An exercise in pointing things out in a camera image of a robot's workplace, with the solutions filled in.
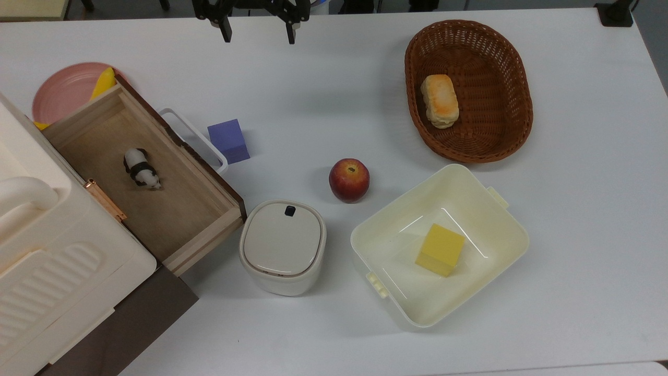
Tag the black and white toy animal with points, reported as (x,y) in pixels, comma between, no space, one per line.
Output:
(141,169)

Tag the small cream lidded bin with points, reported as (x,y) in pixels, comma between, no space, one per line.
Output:
(282,245)

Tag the purple cube block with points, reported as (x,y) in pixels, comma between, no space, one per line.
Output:
(228,140)

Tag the black mount base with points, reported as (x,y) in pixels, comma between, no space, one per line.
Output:
(616,14)

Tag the dark brown wooden cabinet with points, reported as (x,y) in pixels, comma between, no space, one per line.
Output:
(135,324)

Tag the pink plate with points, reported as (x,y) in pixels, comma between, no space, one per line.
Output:
(68,94)

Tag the yellow toy banana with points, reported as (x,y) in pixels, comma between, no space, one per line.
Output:
(104,81)

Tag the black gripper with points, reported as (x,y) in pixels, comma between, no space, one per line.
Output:
(250,6)

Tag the brown wicker basket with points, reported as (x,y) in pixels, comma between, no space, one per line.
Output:
(496,115)

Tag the red apple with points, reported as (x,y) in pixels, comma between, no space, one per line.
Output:
(348,180)

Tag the cream plastic storage box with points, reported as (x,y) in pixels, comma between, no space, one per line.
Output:
(62,271)

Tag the cream plastic open container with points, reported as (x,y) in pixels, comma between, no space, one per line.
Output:
(469,209)

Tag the toasted bread loaf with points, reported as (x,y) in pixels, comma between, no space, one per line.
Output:
(440,100)

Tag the yellow cube block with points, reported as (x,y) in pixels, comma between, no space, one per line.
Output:
(440,249)

